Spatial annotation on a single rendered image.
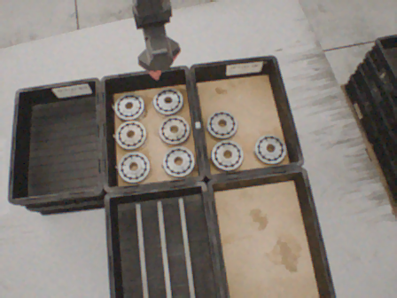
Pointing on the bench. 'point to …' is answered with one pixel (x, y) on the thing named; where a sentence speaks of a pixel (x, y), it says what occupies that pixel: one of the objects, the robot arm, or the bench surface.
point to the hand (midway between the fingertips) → (162, 69)
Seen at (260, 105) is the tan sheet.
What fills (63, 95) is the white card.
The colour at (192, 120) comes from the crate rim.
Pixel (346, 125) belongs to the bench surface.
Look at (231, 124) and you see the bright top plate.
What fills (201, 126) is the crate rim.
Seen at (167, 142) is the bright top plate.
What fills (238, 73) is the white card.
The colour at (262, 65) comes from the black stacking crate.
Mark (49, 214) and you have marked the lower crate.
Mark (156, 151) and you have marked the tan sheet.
